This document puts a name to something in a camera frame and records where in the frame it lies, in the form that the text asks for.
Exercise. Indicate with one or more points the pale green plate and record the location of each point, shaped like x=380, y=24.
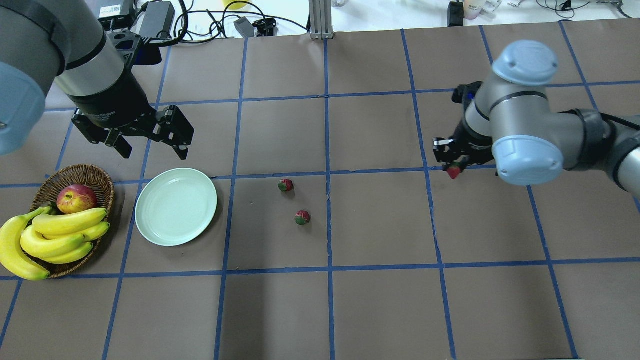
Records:
x=176, y=207

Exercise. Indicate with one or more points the red yellow apple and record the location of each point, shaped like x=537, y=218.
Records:
x=76, y=198

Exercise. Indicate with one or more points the yellow banana bunch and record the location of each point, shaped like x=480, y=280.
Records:
x=32, y=240

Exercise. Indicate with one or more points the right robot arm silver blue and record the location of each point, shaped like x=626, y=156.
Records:
x=507, y=118

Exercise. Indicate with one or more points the aluminium frame post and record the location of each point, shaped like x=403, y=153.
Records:
x=320, y=15

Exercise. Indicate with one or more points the red strawberry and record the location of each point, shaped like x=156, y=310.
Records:
x=286, y=185
x=454, y=170
x=302, y=217

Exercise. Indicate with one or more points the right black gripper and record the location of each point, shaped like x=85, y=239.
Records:
x=474, y=143

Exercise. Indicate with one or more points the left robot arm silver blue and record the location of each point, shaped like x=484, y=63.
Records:
x=46, y=42

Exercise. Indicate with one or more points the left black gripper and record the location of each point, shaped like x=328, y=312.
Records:
x=116, y=103

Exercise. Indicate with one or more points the black power adapter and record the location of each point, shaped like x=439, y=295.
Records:
x=154, y=19

